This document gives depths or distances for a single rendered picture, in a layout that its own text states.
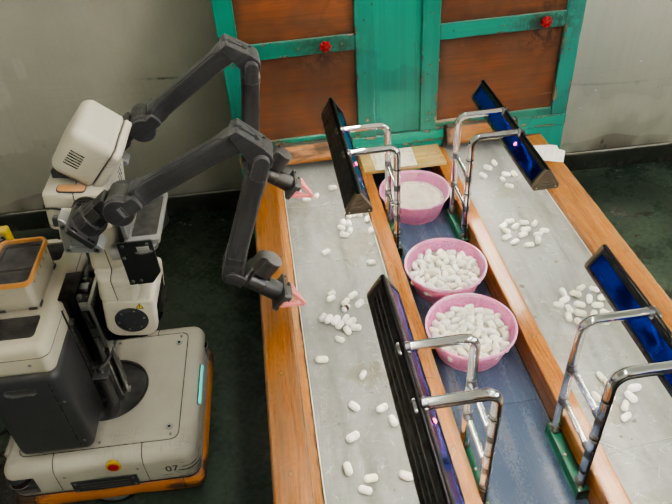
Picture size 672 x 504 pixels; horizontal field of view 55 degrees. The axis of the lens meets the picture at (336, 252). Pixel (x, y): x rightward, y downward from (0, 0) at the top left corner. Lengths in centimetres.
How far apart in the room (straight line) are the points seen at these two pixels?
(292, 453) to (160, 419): 87
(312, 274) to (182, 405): 70
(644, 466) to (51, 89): 303
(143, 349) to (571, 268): 163
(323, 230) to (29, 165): 200
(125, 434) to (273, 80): 138
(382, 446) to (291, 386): 30
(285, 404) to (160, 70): 212
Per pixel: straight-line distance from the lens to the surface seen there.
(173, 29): 337
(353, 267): 216
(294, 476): 164
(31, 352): 210
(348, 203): 188
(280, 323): 197
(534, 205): 248
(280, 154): 218
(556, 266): 223
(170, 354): 264
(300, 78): 253
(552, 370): 187
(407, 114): 267
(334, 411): 177
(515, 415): 187
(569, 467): 176
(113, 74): 350
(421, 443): 128
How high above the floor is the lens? 216
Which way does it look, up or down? 39 degrees down
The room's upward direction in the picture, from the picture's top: 4 degrees counter-clockwise
